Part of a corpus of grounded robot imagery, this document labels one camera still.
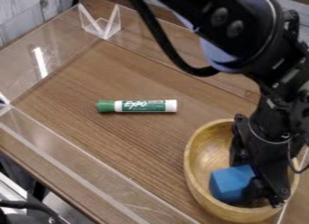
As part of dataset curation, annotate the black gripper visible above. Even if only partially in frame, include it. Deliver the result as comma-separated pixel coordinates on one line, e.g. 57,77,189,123
228,113,309,209

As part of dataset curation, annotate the blue foam block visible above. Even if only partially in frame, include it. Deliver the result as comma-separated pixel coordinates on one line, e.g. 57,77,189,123
208,164,255,203

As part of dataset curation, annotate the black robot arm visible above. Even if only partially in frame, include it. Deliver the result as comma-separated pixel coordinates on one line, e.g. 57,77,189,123
151,0,309,207

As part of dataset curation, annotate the brown wooden bowl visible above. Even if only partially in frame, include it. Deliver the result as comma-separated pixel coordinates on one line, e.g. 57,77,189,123
181,117,301,224

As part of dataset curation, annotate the green Expo marker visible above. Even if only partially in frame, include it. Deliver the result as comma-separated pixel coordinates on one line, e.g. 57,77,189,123
96,99,177,113

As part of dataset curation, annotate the clear acrylic corner bracket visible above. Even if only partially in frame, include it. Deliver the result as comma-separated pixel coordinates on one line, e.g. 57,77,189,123
77,4,120,40

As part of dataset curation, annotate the black cable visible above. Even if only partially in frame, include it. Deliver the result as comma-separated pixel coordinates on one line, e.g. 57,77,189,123
121,0,222,78

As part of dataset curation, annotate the clear acrylic tray wall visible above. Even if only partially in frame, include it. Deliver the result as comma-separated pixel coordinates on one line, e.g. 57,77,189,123
0,9,259,224

